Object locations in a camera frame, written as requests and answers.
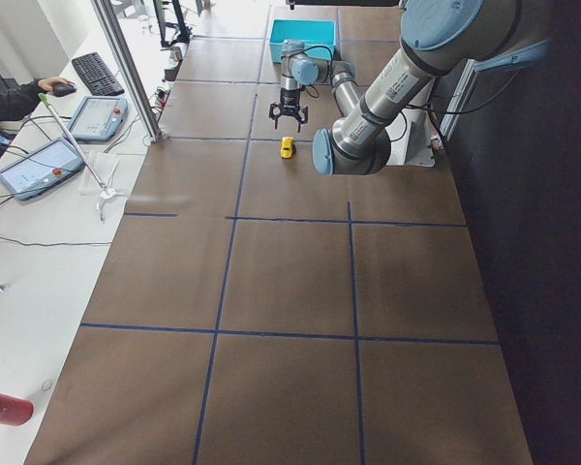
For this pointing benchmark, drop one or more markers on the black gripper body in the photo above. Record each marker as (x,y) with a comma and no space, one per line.
(289,97)

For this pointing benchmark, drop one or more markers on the yellow beetle toy car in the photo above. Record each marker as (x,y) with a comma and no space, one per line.
(287,148)

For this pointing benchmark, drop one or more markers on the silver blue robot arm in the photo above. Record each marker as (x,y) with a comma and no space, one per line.
(435,37)

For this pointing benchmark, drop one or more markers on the teal plastic storage bin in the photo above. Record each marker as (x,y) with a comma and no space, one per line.
(320,33)

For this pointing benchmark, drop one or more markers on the upper teach pendant tablet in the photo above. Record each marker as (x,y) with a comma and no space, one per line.
(98,118)

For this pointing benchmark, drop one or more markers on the teach pendant tablet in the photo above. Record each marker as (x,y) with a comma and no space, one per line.
(98,118)
(43,169)

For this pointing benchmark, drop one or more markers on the black keyboard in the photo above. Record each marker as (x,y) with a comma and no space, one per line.
(95,74)

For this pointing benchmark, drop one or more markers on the white reacher grabber stick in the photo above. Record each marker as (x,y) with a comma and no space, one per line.
(106,191)

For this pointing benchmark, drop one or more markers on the brown paper table cover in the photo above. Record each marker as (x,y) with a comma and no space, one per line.
(253,311)

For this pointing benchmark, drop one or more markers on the black computer mouse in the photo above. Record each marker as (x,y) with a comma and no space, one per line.
(63,89)

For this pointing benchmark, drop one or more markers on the lower teach pendant tablet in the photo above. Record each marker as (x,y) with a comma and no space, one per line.
(43,169)

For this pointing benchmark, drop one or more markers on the seated person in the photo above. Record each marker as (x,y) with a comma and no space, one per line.
(16,103)

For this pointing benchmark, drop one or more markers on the red cylinder bottle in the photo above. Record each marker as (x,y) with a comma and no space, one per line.
(15,411)

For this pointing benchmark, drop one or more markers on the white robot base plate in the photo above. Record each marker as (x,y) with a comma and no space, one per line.
(410,137)

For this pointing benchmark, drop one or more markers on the aluminium frame post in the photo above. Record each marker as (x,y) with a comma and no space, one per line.
(127,66)

